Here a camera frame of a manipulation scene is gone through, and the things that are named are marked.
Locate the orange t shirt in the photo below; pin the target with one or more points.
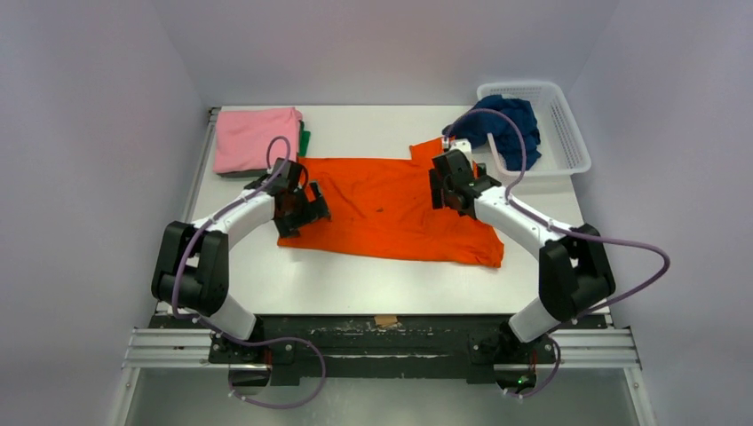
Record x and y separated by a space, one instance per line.
383 208

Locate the brown tape piece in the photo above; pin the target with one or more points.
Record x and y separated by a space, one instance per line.
386 321

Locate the aluminium table frame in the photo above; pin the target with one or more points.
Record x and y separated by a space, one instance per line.
411 288

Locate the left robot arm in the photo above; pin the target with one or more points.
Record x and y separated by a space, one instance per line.
192 271

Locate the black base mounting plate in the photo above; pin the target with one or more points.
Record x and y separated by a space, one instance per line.
289 349

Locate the white plastic basket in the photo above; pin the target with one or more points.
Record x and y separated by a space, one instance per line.
563 151

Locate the folded green t shirt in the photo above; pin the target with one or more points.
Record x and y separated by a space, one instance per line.
303 144

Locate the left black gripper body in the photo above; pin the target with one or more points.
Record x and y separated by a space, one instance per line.
299 204

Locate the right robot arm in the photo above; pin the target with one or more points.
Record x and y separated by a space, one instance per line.
573 270

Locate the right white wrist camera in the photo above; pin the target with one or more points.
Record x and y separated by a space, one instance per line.
462 145

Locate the folded pink t shirt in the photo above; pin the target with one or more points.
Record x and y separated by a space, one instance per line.
255 139

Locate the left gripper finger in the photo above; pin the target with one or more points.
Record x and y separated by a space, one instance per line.
288 227
318 207

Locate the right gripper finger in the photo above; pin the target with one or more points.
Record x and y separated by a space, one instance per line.
436 189
450 197

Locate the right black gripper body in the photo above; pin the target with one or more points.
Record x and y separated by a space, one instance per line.
443 182

